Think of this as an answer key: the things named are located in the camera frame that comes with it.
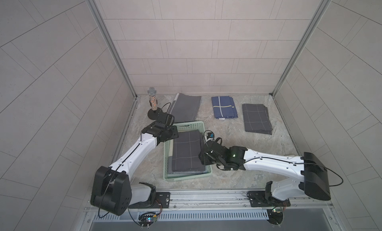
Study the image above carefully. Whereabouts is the mint green plastic basket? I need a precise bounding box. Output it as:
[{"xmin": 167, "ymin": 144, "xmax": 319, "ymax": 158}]
[{"xmin": 163, "ymin": 121, "xmax": 212, "ymax": 182}]

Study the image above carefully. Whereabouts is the dark grey checked pillowcase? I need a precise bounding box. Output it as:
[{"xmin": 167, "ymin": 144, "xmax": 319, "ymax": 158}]
[
  {"xmin": 242, "ymin": 104, "xmax": 273, "ymax": 135},
  {"xmin": 172, "ymin": 130, "xmax": 206, "ymax": 171}
]

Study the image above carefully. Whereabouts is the blue striped pillowcase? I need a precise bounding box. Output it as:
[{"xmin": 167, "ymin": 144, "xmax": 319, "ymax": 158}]
[{"xmin": 211, "ymin": 96, "xmax": 238, "ymax": 119}]

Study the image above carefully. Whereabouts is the beige grey pillowcase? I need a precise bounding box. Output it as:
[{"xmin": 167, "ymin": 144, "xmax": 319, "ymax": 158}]
[{"xmin": 168, "ymin": 156, "xmax": 207, "ymax": 175}]

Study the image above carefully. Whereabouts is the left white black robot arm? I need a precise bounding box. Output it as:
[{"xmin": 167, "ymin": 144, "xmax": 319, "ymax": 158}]
[{"xmin": 90, "ymin": 112, "xmax": 179, "ymax": 216}]

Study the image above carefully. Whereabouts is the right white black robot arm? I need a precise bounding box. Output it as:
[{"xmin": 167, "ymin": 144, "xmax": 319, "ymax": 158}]
[{"xmin": 200, "ymin": 132, "xmax": 331, "ymax": 201}]

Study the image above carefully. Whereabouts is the plain grey folded pillowcase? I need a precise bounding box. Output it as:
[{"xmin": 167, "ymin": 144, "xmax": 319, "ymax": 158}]
[{"xmin": 169, "ymin": 93, "xmax": 202, "ymax": 123}]

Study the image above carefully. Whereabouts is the right green circuit board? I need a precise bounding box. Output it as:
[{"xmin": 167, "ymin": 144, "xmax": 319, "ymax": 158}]
[{"xmin": 267, "ymin": 209, "xmax": 284, "ymax": 226}]

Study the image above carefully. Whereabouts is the green circuit board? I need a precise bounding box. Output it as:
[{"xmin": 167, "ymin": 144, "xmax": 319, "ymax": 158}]
[
  {"xmin": 267, "ymin": 209, "xmax": 284, "ymax": 226},
  {"xmin": 138, "ymin": 212, "xmax": 159, "ymax": 229}
]

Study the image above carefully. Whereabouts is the left green circuit board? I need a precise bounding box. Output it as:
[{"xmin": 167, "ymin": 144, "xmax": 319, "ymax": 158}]
[{"xmin": 138, "ymin": 212, "xmax": 159, "ymax": 229}]

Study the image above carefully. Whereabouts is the aluminium mounting rail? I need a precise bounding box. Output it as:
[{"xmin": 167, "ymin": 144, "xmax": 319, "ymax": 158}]
[{"xmin": 83, "ymin": 187, "xmax": 333, "ymax": 214}]

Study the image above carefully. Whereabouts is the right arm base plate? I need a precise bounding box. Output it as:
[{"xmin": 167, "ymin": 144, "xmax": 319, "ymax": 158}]
[{"xmin": 247, "ymin": 191, "xmax": 290, "ymax": 208}]

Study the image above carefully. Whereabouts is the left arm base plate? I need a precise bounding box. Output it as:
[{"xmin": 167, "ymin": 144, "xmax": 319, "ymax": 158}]
[{"xmin": 128, "ymin": 192, "xmax": 171, "ymax": 209}]

